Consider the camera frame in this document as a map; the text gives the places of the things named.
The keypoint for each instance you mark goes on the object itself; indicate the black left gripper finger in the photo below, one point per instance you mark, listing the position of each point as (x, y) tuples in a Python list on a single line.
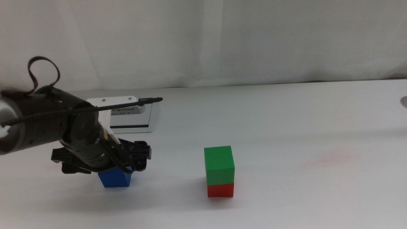
[(74, 168), (140, 164)]

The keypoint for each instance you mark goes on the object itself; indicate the blue cube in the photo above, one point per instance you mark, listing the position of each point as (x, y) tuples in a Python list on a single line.
[(114, 179)]

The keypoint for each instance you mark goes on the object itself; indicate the green cube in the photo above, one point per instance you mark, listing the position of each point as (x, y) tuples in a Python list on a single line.
[(219, 163)]

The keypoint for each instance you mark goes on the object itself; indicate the red cube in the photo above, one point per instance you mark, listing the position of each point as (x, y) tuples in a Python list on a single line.
[(220, 190)]

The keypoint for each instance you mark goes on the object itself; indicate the white zip tie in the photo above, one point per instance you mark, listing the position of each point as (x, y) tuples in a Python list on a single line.
[(4, 131)]

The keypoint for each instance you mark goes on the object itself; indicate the white fabric backdrop curtain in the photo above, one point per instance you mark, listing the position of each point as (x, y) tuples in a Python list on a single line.
[(222, 41)]

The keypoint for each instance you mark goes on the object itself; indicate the grey round table grommet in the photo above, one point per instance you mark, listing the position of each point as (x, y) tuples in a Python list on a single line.
[(404, 102)]

